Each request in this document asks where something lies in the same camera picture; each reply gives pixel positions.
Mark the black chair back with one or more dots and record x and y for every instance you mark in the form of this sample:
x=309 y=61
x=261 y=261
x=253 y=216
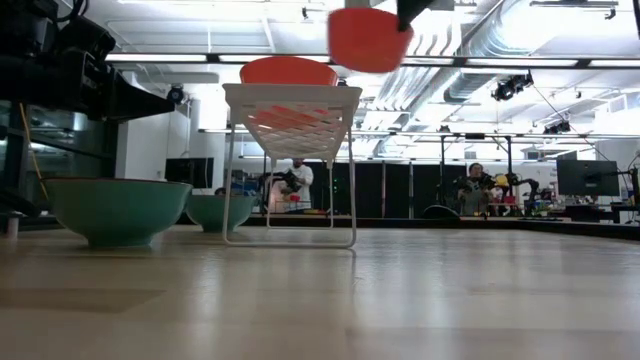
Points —
x=440 y=213

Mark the black computer monitor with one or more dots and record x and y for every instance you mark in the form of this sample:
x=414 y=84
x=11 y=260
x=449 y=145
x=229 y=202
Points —
x=189 y=172
x=587 y=177

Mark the teal bowl with patterned inside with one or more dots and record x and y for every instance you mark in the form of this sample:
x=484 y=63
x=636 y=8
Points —
x=220 y=211
x=115 y=210

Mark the black partition panel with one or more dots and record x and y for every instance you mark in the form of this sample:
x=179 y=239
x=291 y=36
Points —
x=395 y=187

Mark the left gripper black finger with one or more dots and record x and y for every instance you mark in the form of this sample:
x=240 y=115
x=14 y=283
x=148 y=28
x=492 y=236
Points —
x=140 y=102

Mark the silver ceiling duct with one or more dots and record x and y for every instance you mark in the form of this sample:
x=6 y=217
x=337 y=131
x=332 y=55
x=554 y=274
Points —
x=472 y=70

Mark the orange plastic mini bowl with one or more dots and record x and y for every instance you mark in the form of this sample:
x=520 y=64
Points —
x=287 y=71
x=367 y=42

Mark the black ceiling spotlight cluster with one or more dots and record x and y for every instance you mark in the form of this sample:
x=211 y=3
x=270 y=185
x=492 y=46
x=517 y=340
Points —
x=557 y=128
x=512 y=86

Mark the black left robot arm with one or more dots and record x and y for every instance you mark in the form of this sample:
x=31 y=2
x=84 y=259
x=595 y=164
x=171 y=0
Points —
x=25 y=75

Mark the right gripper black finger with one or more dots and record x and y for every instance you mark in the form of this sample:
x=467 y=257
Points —
x=412 y=12

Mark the black aluminium table frame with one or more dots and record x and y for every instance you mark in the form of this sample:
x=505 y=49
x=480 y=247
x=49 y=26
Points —
x=450 y=223

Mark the person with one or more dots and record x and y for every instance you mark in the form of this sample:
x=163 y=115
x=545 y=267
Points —
x=475 y=192
x=302 y=180

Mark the black round ceiling camera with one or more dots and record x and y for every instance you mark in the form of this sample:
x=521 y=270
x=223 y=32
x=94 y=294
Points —
x=175 y=94

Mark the thin yellow rod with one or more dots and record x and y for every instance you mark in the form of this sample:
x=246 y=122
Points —
x=33 y=150

